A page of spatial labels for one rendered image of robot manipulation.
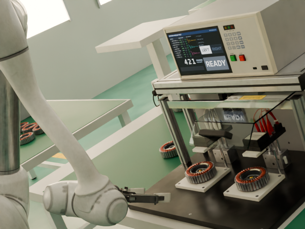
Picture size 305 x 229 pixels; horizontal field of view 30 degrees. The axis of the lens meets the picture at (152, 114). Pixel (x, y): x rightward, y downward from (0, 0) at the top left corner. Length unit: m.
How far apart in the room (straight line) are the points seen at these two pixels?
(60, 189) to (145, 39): 1.18
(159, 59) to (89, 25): 4.18
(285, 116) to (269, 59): 0.31
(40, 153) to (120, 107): 0.60
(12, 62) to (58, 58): 5.33
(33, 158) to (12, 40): 1.67
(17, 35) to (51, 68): 5.28
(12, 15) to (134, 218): 0.88
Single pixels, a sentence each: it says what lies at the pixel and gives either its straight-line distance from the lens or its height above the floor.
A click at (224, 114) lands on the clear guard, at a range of 1.78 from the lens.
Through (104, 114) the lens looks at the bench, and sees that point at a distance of 3.43.
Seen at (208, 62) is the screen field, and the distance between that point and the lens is 1.99.
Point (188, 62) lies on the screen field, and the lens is 2.06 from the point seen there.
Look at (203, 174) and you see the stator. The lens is 2.04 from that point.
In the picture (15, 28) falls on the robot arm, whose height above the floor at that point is 1.54.
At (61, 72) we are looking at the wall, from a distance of 6.93.
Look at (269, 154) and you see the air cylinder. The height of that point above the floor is 0.82.
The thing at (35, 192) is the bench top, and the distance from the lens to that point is 2.70.
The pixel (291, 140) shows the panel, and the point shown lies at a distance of 2.09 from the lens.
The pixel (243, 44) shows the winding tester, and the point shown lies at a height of 1.23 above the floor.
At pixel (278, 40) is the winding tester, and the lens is 1.86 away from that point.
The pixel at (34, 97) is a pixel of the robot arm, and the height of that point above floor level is 1.34.
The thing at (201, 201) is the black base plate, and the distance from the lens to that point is 1.96.
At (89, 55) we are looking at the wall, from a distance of 7.15.
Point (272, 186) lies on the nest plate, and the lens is 1.89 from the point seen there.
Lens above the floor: 1.66
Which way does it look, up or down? 17 degrees down
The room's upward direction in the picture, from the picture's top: 21 degrees counter-clockwise
